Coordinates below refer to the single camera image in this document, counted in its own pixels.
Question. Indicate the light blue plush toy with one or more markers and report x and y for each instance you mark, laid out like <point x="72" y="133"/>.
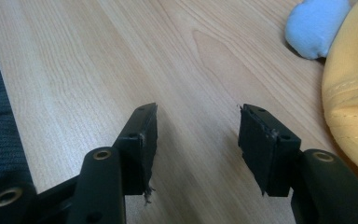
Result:
<point x="313" y="28"/>

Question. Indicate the dark knitted cloth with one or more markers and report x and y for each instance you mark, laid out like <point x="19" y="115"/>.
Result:
<point x="0" y="137"/>

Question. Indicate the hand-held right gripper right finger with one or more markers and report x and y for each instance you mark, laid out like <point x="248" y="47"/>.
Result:
<point x="270" y="152"/>

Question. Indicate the yellow plush toy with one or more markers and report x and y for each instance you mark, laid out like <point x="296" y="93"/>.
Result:
<point x="351" y="99"/>

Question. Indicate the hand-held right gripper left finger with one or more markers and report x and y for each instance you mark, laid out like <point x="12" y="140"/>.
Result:
<point x="136" y="149"/>

